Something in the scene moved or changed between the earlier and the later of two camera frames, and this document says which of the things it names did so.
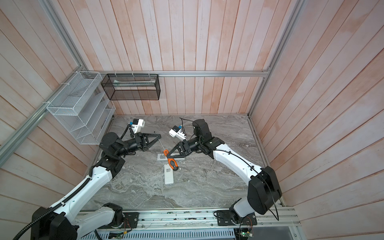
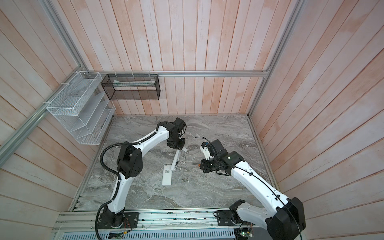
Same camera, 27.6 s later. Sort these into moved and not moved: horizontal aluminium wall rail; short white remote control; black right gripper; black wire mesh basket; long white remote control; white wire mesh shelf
Moved: black right gripper; long white remote control
Not moved: horizontal aluminium wall rail; short white remote control; black wire mesh basket; white wire mesh shelf
